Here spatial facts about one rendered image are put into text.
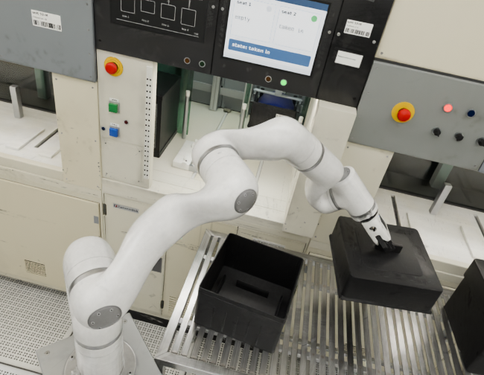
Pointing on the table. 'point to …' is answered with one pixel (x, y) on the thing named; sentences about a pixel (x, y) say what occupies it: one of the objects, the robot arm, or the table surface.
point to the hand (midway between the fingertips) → (387, 244)
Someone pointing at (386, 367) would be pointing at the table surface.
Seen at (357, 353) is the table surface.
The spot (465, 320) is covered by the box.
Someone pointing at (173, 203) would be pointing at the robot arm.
